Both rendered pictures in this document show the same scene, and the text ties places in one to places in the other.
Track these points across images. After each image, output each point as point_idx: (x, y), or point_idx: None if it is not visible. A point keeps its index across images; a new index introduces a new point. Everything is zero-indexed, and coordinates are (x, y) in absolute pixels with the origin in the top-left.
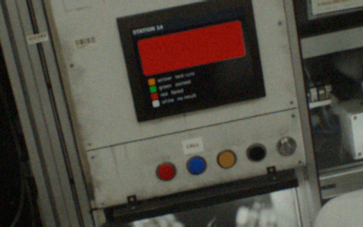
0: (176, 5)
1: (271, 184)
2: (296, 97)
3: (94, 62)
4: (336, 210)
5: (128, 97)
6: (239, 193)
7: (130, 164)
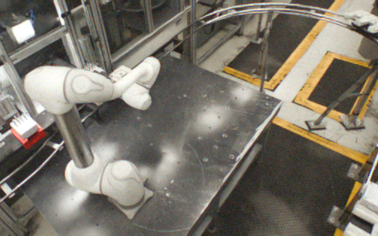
0: None
1: None
2: None
3: None
4: (31, 79)
5: None
6: None
7: None
